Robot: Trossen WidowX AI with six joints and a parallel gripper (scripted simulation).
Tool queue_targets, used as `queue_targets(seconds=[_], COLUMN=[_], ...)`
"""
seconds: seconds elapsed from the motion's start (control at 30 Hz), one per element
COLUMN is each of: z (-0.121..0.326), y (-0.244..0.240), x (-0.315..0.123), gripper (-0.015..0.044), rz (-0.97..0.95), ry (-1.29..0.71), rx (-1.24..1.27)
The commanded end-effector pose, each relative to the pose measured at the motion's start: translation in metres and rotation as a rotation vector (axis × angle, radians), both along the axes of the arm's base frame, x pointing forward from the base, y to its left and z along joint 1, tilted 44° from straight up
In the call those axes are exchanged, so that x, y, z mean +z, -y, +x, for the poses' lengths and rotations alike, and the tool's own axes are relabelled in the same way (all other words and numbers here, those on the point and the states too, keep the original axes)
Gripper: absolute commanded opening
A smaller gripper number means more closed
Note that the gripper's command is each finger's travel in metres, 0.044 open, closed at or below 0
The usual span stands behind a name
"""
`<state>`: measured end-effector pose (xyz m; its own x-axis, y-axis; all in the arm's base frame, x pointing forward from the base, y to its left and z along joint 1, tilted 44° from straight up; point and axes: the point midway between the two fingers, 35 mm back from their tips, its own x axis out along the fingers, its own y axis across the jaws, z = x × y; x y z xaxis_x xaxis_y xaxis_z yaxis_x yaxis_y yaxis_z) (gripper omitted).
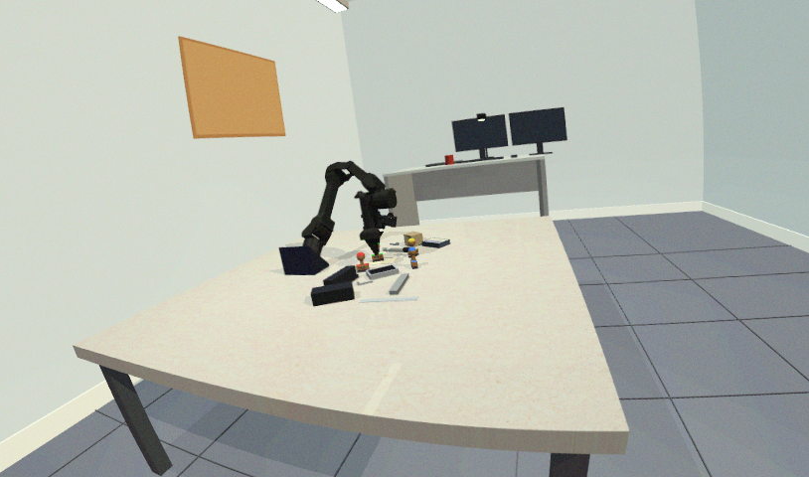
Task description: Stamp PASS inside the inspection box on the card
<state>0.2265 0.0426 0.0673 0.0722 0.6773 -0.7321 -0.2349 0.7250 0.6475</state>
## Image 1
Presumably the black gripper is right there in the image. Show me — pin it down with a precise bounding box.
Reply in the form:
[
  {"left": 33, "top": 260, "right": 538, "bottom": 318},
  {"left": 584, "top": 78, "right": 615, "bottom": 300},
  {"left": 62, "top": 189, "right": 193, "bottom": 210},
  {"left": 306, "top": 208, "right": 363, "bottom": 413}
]
[{"left": 359, "top": 209, "right": 386, "bottom": 255}]

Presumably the tan cardboard box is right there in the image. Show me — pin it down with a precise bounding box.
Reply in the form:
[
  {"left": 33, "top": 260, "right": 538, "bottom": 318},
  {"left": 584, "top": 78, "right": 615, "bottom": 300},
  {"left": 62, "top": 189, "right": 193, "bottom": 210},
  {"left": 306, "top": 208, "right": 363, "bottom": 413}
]
[{"left": 404, "top": 232, "right": 423, "bottom": 246}]

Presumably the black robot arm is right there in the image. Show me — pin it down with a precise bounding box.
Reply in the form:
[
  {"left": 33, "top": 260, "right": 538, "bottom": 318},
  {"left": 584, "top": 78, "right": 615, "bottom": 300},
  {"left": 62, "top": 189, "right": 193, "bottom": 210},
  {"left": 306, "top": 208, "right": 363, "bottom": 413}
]
[{"left": 302, "top": 161, "right": 397, "bottom": 255}]

